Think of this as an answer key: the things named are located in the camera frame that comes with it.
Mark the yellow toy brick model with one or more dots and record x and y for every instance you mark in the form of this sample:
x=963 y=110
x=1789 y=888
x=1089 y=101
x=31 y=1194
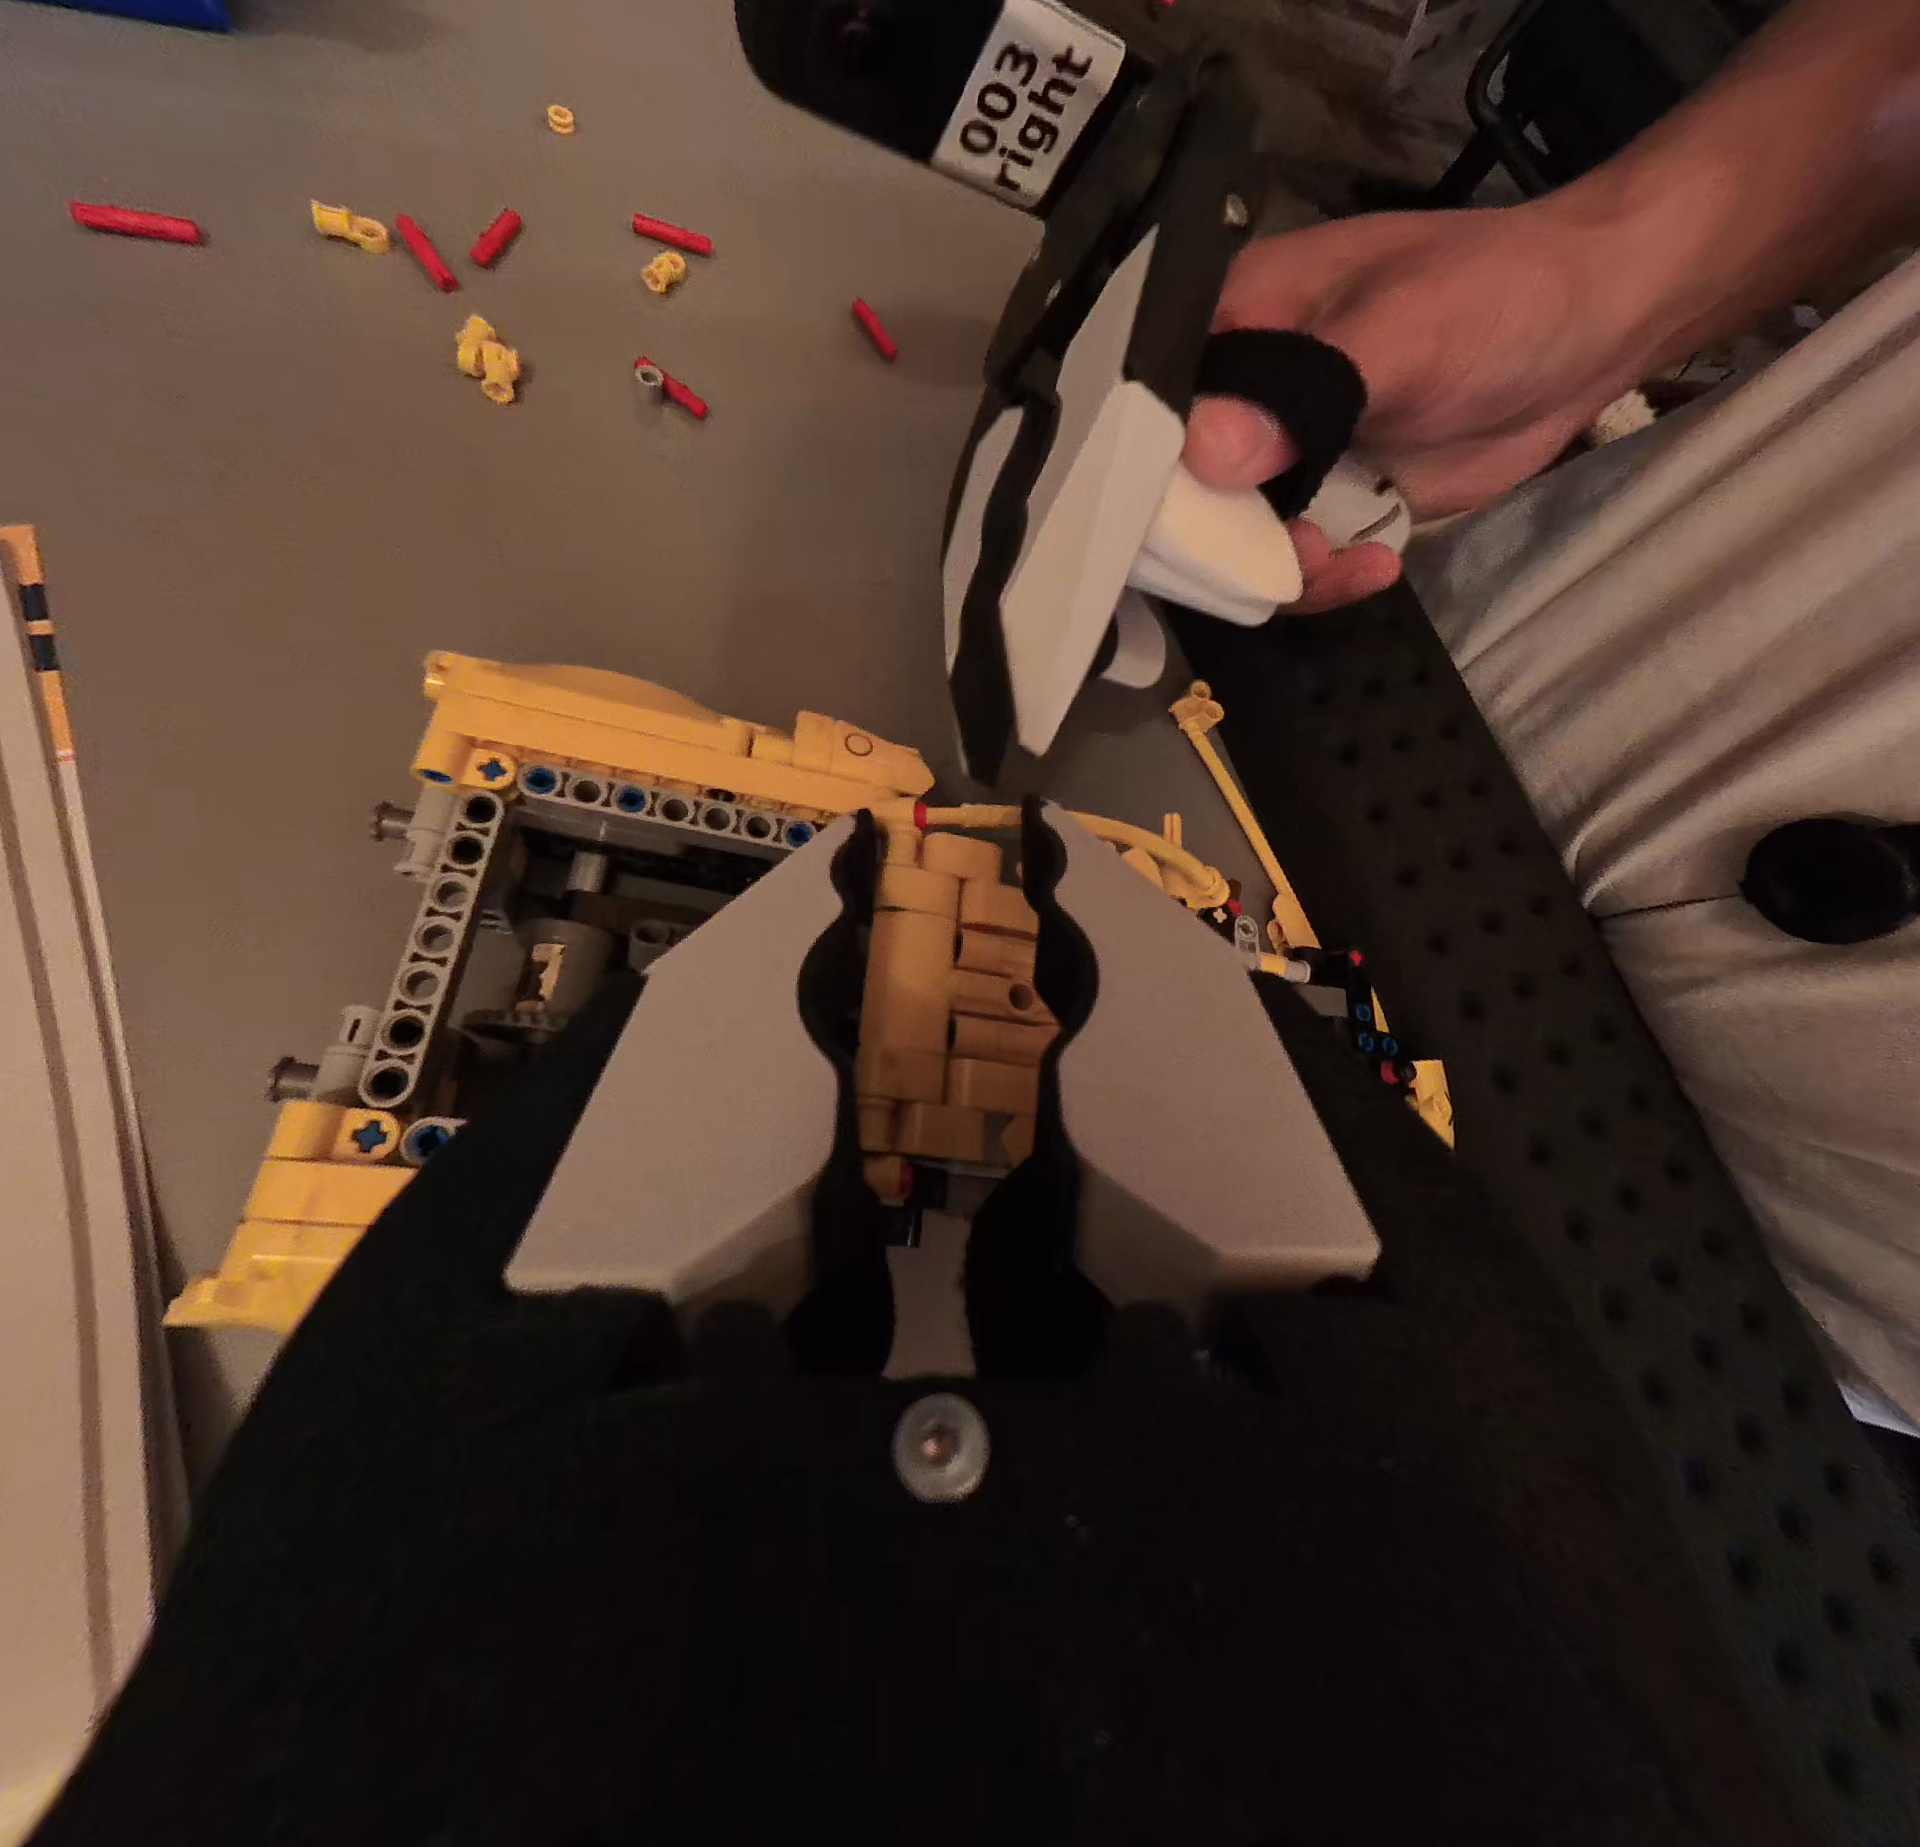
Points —
x=601 y=708

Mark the shiny grey cloth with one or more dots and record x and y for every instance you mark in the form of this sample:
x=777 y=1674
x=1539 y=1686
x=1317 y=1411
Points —
x=1696 y=677

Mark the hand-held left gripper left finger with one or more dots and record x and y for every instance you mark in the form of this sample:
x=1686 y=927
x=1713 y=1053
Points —
x=691 y=1127

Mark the long red brick axle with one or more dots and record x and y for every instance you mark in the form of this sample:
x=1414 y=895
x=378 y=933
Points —
x=135 y=224

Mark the person's right hand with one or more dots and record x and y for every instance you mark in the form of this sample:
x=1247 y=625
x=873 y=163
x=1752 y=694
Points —
x=1440 y=332

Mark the yellow flexible brick rod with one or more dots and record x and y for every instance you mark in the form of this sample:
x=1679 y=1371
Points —
x=1246 y=813

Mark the red and grey brick pin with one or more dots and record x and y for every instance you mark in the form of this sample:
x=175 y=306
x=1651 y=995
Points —
x=672 y=389

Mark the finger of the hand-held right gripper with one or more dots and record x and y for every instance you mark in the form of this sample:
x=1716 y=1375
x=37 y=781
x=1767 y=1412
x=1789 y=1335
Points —
x=967 y=558
x=1096 y=528

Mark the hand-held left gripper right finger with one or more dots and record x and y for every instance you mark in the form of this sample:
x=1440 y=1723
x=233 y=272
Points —
x=1216 y=1127

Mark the black perforated panel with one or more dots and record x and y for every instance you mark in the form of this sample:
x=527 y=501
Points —
x=1575 y=1277

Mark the open instruction booklet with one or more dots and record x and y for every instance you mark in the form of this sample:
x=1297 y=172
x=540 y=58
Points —
x=61 y=1127

